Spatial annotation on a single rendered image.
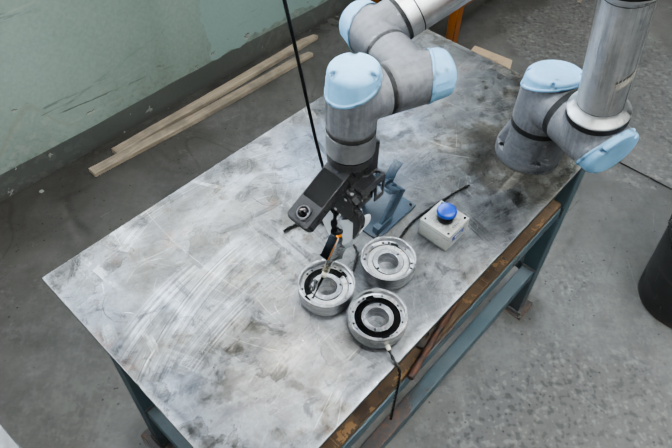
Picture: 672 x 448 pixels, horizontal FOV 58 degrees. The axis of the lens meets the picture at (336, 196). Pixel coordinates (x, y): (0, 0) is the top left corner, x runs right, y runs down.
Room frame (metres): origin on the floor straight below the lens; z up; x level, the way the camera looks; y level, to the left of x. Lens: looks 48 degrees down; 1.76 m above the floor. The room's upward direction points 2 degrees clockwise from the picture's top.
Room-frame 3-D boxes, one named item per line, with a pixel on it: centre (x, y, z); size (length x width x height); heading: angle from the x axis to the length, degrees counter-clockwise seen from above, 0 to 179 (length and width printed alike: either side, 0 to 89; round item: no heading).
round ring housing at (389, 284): (0.69, -0.10, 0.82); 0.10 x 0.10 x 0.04
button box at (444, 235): (0.79, -0.22, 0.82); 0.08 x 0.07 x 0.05; 138
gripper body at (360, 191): (0.67, -0.02, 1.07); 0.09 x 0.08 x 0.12; 139
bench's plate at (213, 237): (0.89, -0.07, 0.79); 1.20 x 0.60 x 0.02; 138
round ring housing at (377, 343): (0.56, -0.08, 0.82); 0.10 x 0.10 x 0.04
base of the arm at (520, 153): (1.03, -0.44, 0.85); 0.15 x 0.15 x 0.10
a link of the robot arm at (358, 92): (0.67, -0.02, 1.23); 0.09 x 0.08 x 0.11; 117
